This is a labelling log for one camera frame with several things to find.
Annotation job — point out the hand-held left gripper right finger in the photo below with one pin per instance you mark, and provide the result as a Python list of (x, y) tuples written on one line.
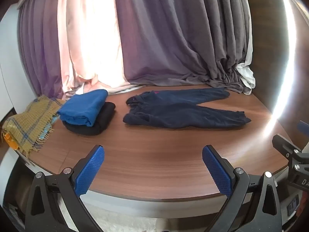
[(217, 171)]

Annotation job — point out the folded black cloth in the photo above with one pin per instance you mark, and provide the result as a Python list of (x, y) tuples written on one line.
[(99, 123)]

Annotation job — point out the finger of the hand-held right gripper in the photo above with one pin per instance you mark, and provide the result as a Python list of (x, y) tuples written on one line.
[(284, 145), (303, 126)]

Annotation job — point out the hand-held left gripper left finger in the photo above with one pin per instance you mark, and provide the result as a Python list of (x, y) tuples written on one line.
[(89, 171)]

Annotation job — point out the grey curtain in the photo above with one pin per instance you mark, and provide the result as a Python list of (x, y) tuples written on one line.
[(227, 33)]

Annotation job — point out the yellow plaid fringed scarf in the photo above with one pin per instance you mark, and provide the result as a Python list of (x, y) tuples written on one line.
[(29, 123)]

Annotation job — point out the navy blue pants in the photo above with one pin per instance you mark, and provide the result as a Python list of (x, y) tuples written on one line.
[(178, 112)]

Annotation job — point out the white curtain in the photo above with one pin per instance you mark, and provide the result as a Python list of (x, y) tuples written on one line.
[(246, 76)]

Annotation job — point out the orange object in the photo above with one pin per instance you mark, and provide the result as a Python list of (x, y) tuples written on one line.
[(10, 141)]

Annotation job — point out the folded blue cloth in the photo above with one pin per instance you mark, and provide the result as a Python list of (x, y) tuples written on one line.
[(80, 108)]

